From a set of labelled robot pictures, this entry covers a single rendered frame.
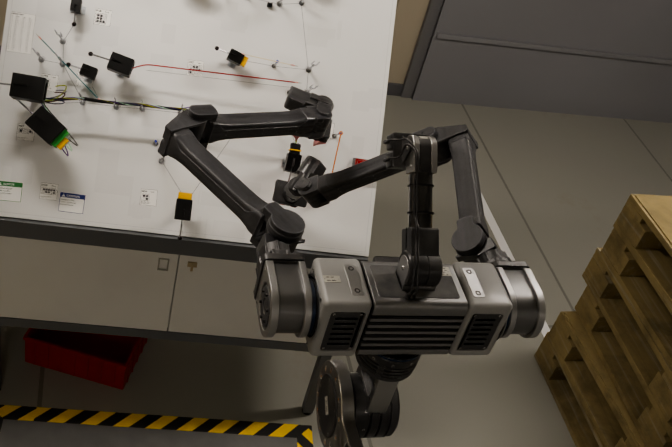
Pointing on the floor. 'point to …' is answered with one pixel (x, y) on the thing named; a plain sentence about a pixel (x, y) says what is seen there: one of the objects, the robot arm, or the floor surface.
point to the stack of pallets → (619, 336)
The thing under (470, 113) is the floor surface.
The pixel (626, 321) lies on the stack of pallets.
